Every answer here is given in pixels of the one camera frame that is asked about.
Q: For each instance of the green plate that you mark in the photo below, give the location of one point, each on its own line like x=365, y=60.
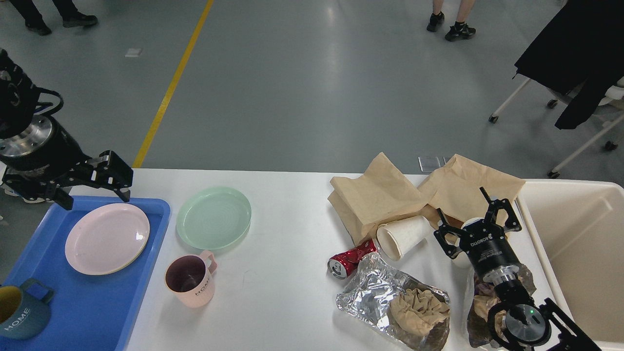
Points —
x=214, y=218

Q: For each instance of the foil bag under right arm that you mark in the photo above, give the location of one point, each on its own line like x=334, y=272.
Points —
x=479, y=298

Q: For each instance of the dark teal mug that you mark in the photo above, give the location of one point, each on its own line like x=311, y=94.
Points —
x=22, y=315

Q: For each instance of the black jacket on chair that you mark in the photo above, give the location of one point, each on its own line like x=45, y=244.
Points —
x=581, y=46

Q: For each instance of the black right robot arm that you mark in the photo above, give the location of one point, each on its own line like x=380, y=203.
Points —
x=516, y=322

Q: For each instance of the right brown paper bag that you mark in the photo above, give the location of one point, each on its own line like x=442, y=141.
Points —
x=455, y=188

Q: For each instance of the white rolling chair frame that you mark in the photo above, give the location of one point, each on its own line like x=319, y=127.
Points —
x=525, y=142

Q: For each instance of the blue plastic tray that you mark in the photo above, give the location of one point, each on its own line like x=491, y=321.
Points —
x=88, y=312

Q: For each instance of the brown paper bag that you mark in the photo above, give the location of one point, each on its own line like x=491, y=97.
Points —
x=381, y=195
x=455, y=188

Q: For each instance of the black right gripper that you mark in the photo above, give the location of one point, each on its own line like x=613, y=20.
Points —
x=485, y=244

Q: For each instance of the left brown paper bag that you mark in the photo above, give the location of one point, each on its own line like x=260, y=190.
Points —
x=381, y=195

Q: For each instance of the pink plate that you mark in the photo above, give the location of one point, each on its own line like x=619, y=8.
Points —
x=107, y=239

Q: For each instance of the beige plastic bin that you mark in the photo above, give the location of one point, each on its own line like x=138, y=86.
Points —
x=578, y=227

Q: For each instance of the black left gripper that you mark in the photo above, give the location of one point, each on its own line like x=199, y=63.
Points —
x=45, y=151

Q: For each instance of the crushed red soda can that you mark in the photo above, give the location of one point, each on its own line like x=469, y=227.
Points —
x=342, y=265

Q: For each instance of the white paper cup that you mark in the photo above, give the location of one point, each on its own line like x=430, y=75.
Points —
x=398, y=237
x=462, y=260

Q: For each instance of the pink mug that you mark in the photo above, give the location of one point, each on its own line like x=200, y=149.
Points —
x=191, y=278

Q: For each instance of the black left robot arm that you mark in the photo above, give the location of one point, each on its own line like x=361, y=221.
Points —
x=20, y=101

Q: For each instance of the foil wrapper with napkin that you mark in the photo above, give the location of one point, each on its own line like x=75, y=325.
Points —
x=396, y=304

